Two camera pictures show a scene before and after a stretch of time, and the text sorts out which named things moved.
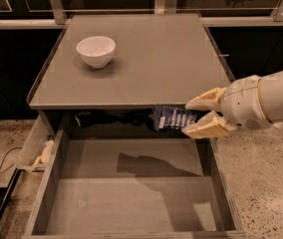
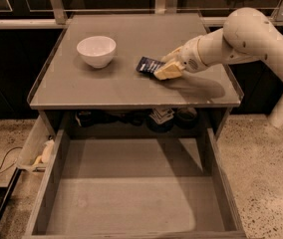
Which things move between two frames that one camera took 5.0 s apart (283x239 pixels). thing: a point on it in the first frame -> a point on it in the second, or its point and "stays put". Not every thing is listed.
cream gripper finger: (211, 125) -> (171, 69)
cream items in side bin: (46, 153) stays put
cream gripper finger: (209, 101) -> (172, 56)
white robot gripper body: (243, 104) -> (190, 56)
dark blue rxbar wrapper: (165, 117) -> (148, 65)
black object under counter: (87, 118) stays put
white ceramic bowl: (97, 51) stays put
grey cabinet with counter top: (106, 74) stays put
